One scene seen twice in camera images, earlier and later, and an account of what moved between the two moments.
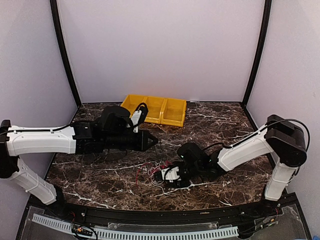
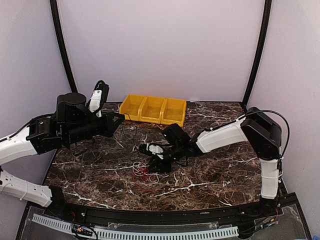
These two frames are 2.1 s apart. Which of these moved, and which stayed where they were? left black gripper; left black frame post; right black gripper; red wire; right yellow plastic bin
Moved: red wire; right black gripper; left black gripper
Stayed: right yellow plastic bin; left black frame post
